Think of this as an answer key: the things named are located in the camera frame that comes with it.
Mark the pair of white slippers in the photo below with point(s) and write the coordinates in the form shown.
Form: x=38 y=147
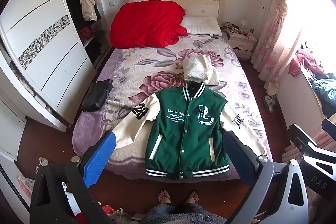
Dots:
x=270 y=103

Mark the floral bed blanket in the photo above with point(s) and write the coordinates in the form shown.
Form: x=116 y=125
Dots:
x=147 y=66

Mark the person's left foot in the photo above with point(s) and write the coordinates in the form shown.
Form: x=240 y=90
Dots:
x=164 y=197

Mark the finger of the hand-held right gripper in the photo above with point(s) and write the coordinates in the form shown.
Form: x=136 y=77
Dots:
x=299 y=136
x=330 y=125

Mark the red clothes in wardrobe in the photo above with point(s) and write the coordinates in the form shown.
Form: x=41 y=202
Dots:
x=85 y=33

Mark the person's grey pants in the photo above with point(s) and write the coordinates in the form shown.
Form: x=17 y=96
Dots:
x=181 y=214

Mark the red quilt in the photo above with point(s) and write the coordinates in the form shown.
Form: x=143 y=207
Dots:
x=147 y=24

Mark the white knit sweater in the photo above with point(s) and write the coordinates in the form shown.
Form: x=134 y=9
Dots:
x=200 y=69

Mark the white side cabinet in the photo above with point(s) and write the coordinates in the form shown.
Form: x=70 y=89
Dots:
x=11 y=132

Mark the black bag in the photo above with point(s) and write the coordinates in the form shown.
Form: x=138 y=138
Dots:
x=96 y=96

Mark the pink garment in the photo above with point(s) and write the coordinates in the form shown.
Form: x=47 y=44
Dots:
x=304 y=61

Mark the white nightstand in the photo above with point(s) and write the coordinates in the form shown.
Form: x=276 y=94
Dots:
x=242 y=43

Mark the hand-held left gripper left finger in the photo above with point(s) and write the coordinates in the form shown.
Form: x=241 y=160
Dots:
x=101 y=158

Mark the small table lamp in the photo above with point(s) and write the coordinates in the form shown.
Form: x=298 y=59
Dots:
x=243 y=24

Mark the wall switch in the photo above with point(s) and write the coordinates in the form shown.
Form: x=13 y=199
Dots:
x=111 y=3

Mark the white pillow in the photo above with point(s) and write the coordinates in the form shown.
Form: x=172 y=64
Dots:
x=202 y=26

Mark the grey sneaker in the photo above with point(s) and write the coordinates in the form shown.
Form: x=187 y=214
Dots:
x=119 y=216

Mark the blue clothes pile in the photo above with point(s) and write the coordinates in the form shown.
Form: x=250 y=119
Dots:
x=325 y=92

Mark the white wardrobe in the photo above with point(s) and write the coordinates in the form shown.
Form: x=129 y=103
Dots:
x=44 y=37

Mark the green varsity jacket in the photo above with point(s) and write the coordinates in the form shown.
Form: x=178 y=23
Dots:
x=181 y=140

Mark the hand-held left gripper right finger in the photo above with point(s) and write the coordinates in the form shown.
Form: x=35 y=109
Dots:
x=232 y=148

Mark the pink floral curtain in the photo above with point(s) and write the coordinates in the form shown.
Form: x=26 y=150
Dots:
x=275 y=29

